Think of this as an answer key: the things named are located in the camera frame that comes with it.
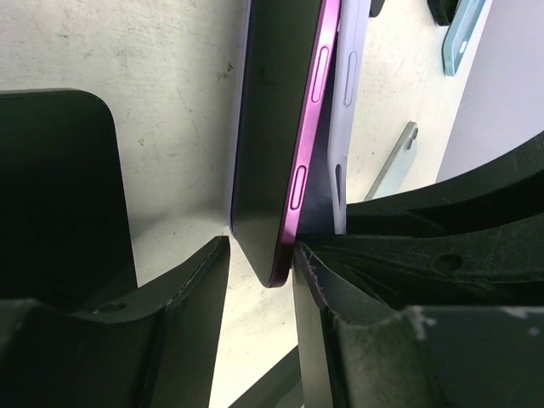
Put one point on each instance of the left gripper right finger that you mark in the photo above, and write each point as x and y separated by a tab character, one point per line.
355	351

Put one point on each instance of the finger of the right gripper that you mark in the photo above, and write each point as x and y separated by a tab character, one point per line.
476	238

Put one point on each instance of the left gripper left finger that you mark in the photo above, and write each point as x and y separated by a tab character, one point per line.
154	347

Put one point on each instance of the light blue phone case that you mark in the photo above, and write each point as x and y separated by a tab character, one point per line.
459	34

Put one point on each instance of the black phone case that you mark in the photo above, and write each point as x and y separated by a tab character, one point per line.
442	11

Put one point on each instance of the phone with lilac edge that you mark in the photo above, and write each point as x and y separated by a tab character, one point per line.
288	56

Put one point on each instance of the lilac phone case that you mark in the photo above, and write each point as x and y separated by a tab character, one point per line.
325	199

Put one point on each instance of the light blue phone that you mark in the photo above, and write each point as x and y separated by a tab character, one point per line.
397	165

